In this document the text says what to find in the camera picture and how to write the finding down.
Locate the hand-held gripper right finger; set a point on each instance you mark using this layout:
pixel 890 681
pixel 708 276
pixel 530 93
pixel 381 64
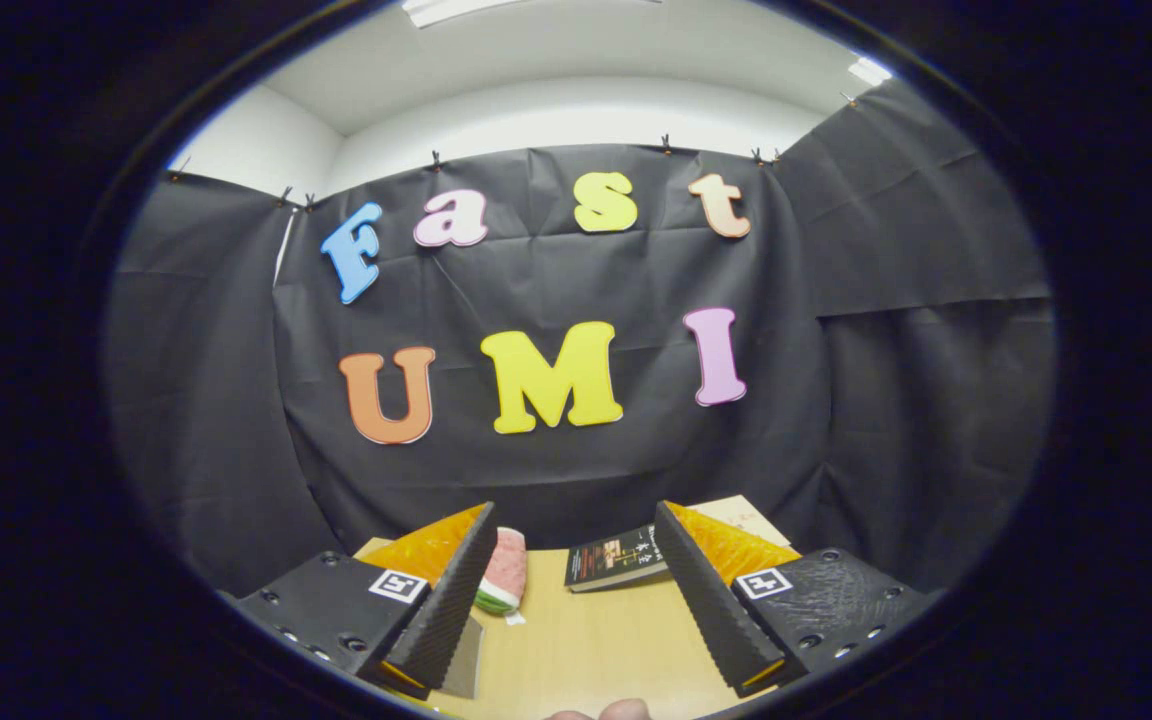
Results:
pixel 711 610

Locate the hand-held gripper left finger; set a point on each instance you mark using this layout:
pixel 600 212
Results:
pixel 446 610

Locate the grey storage box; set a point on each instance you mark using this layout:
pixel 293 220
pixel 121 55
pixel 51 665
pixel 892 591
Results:
pixel 464 660

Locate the watermelon slice plush toy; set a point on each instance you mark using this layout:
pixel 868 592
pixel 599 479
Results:
pixel 506 570

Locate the beige cover book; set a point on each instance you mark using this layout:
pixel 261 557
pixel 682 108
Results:
pixel 741 515

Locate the black cover book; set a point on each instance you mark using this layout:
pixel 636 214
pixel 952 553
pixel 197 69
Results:
pixel 616 558

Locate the small ceiling light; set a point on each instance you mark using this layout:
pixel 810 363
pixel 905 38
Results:
pixel 868 70

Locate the long ceiling light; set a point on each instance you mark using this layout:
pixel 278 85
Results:
pixel 456 8

